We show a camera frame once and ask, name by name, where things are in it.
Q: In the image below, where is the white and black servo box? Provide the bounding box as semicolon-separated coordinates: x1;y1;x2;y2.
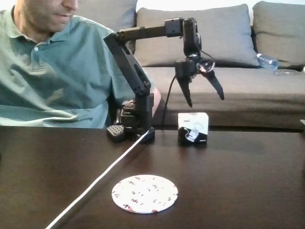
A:
177;112;210;146

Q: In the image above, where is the grey sofa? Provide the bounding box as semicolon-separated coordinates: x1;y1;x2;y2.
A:
76;0;305;131

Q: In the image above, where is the wide grey sofa cushion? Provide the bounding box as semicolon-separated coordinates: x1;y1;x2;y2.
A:
134;3;260;68

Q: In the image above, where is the clear plastic water bottle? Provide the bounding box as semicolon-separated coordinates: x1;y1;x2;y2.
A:
256;53;280;71

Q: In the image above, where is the clear glass dish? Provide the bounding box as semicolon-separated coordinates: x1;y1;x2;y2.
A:
273;70;301;76

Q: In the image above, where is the black perforated table clamp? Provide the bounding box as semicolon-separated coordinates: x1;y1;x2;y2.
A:
106;123;125;143

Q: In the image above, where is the round white floral coaster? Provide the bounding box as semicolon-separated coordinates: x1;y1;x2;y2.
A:
111;174;179;214

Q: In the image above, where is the person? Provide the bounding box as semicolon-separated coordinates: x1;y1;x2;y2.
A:
0;0;165;129

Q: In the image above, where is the black camera cable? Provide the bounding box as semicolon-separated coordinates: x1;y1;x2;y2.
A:
162;75;177;131

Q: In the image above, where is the white cable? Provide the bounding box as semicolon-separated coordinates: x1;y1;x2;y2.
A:
45;127;155;229

